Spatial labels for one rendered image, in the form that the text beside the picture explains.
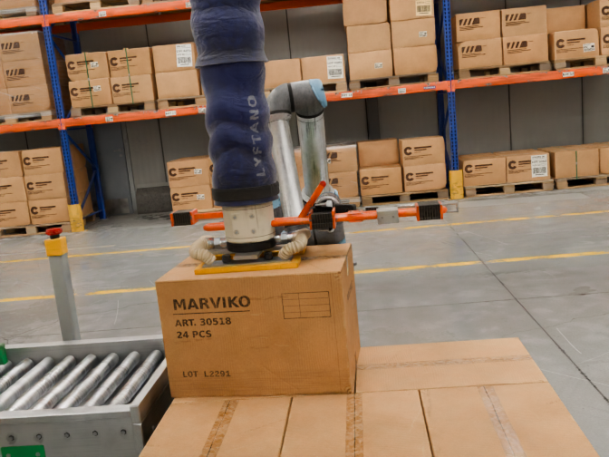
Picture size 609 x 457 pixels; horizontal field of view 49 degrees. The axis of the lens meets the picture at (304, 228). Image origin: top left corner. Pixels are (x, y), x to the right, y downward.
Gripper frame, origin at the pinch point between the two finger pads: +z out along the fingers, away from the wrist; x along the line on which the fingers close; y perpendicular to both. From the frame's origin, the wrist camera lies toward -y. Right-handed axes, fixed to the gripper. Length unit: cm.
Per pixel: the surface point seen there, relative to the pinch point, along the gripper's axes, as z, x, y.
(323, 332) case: 21.6, -32.1, 4.2
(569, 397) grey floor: -80, -107, -99
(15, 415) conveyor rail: 35, -48, 101
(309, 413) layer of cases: 34, -53, 10
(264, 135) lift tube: 4.7, 29.4, 18.8
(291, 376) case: 21, -47, 16
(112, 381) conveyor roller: 0, -53, 83
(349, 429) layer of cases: 45, -53, -2
